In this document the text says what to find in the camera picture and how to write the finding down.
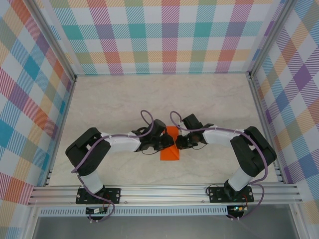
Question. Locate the orange paper sheet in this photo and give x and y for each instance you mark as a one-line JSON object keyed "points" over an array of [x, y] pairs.
{"points": [[169, 155]]}

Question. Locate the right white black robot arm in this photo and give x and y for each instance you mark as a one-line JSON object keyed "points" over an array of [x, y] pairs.
{"points": [[251, 154]]}

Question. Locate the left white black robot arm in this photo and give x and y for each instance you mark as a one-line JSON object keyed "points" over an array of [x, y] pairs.
{"points": [[84, 154]]}

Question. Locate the grey metal panel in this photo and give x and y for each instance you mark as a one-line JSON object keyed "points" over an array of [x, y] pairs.
{"points": [[162, 229]]}

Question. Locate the small circuit board green light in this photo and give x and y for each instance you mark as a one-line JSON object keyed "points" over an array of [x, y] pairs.
{"points": [[238, 209]]}

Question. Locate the small black circuit board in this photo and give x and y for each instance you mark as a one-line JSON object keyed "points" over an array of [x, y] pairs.
{"points": [[96, 211]]}

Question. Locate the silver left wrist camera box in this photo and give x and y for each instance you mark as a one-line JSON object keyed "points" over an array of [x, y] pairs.
{"points": [[164, 133]]}

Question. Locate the long aluminium mounting rail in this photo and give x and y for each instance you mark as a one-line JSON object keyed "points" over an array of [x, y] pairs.
{"points": [[162, 194]]}

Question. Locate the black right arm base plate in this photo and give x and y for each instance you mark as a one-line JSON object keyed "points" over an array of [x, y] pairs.
{"points": [[213, 199]]}

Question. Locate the aluminium side rail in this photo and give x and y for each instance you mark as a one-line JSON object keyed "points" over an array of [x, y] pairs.
{"points": [[261, 112], [66, 112]]}

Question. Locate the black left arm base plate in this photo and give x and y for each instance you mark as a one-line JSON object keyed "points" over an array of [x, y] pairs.
{"points": [[114, 195]]}

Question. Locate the aluminium frame post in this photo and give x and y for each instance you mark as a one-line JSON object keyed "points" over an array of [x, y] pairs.
{"points": [[55, 39], [270, 37]]}

